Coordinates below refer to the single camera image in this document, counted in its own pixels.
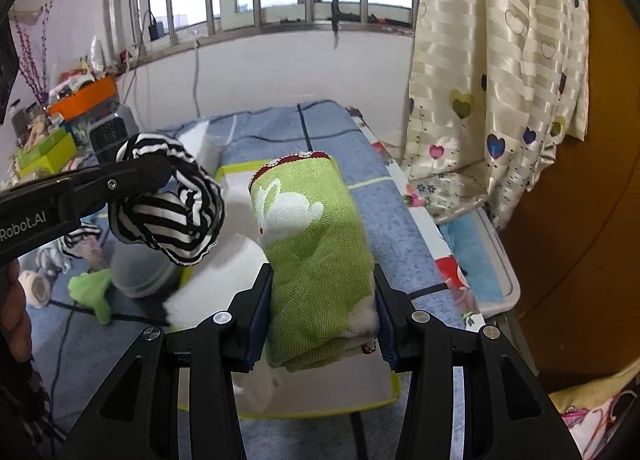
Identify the green gift boxes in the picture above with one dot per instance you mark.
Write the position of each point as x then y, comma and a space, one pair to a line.
51, 154

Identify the black white striped sock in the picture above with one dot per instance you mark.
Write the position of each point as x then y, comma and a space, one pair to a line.
182, 222

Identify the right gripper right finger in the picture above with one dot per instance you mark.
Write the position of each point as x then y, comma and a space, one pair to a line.
506, 413

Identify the purple flower branches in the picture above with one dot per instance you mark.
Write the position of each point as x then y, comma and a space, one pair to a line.
31, 27

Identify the person's left hand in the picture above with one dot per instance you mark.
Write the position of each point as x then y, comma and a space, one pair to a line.
16, 326

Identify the beige bandage sock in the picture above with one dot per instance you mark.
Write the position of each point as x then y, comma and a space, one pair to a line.
37, 288

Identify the grey space heater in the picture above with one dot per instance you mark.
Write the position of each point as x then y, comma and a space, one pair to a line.
108, 132

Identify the lime green sock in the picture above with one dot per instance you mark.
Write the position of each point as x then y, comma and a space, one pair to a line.
89, 289

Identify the clear cup black lid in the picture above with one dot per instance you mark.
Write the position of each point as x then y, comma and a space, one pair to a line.
138, 271

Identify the blue plaid tablecloth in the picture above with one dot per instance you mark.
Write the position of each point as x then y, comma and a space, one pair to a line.
320, 296

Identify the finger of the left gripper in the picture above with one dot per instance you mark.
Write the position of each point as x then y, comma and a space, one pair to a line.
37, 213

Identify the orange storage bin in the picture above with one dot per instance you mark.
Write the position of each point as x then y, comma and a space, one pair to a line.
86, 98

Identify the heart pattern cream curtain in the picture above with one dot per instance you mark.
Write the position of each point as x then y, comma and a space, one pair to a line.
495, 87

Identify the green rabbit towel roll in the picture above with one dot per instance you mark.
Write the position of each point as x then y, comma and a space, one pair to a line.
322, 294

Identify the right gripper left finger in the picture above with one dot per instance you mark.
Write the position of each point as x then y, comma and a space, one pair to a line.
134, 413

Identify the green rimmed white tray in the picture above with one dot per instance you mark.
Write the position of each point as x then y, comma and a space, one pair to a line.
353, 383

